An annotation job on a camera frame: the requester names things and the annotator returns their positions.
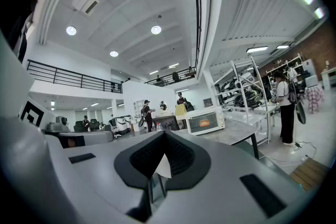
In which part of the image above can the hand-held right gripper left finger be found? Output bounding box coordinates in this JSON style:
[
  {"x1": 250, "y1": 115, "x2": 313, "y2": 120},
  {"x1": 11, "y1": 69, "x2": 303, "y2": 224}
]
[{"x1": 62, "y1": 130, "x2": 166, "y2": 224}]

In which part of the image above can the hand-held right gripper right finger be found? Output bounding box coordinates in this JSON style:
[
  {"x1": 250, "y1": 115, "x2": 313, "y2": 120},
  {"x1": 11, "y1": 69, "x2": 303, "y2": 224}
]
[{"x1": 151, "y1": 130, "x2": 313, "y2": 224}]

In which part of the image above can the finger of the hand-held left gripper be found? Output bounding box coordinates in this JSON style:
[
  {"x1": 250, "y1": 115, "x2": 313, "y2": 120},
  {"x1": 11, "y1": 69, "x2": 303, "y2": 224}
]
[{"x1": 58, "y1": 130, "x2": 114, "y2": 149}]

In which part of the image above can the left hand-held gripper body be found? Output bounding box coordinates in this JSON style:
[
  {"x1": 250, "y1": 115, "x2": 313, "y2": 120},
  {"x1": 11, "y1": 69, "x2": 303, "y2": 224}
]
[{"x1": 18, "y1": 95, "x2": 71, "y2": 137}]

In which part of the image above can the white oven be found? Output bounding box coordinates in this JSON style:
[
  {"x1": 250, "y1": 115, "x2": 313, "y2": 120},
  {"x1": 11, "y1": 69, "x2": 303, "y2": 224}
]
[{"x1": 185, "y1": 106, "x2": 226, "y2": 136}]

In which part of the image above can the white black massage chair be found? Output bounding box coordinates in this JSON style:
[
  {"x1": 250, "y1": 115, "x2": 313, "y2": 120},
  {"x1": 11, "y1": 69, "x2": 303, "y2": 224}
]
[{"x1": 109, "y1": 114, "x2": 132, "y2": 138}]

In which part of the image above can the black balcony railing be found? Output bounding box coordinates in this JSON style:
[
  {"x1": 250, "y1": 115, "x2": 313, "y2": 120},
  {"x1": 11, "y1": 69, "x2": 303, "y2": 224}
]
[
  {"x1": 143, "y1": 66, "x2": 197, "y2": 87},
  {"x1": 26, "y1": 59, "x2": 123, "y2": 94}
]

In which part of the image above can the white metal shelf rack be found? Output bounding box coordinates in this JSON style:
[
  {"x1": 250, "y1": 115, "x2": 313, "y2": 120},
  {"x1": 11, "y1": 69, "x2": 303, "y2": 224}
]
[{"x1": 211, "y1": 56, "x2": 279, "y2": 145}]

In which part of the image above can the wooden slat board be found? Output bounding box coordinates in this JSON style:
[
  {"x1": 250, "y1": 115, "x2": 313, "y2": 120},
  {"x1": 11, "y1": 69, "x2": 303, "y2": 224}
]
[{"x1": 289, "y1": 156, "x2": 330, "y2": 191}]

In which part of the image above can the row of black white helmets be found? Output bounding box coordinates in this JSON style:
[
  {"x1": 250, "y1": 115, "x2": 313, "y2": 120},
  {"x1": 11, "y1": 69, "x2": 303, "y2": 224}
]
[{"x1": 219, "y1": 78, "x2": 263, "y2": 110}]

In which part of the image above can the person's black clothed torso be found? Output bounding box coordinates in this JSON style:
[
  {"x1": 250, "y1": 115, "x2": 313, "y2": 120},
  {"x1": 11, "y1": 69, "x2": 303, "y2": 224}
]
[{"x1": 4, "y1": 0, "x2": 36, "y2": 63}]

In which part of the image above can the dark oval device on pole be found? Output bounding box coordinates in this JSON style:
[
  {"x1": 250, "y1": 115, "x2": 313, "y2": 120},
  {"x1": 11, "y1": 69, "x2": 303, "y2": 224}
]
[{"x1": 294, "y1": 100, "x2": 307, "y2": 149}]

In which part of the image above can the ceiling air conditioner unit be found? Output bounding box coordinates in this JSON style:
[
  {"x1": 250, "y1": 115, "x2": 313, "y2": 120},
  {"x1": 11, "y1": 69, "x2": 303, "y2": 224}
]
[{"x1": 71, "y1": 0, "x2": 106, "y2": 17}]

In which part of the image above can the plaid cloth covered stand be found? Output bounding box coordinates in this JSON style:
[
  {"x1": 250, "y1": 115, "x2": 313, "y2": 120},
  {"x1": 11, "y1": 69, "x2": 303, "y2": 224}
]
[{"x1": 305, "y1": 86, "x2": 324, "y2": 114}]

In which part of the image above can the white refrigerator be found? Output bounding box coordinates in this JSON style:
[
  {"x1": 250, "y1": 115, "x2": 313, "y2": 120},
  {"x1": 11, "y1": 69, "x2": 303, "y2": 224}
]
[{"x1": 301, "y1": 59, "x2": 316, "y2": 78}]

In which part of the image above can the white cabinet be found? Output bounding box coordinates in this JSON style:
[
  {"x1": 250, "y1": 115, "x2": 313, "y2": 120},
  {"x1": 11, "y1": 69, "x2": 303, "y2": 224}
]
[{"x1": 320, "y1": 67, "x2": 336, "y2": 90}]

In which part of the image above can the white wall shelving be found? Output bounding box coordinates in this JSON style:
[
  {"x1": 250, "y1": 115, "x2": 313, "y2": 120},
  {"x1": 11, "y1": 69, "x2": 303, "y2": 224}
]
[{"x1": 266, "y1": 52, "x2": 307, "y2": 87}]

